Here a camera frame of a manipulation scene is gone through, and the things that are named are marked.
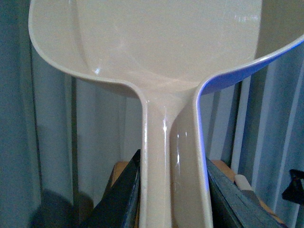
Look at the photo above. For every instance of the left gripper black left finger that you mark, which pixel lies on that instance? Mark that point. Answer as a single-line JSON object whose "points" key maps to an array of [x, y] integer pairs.
{"points": [[118, 208]]}

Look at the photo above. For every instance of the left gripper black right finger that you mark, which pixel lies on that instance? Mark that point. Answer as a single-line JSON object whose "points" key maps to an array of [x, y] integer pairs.
{"points": [[231, 208]]}

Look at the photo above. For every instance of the beige hand brush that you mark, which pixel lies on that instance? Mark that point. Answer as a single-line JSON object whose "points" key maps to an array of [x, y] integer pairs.
{"points": [[242, 183]]}

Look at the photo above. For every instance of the beige plastic dustpan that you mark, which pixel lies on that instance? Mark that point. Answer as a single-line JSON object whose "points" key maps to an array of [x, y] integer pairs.
{"points": [[167, 53]]}

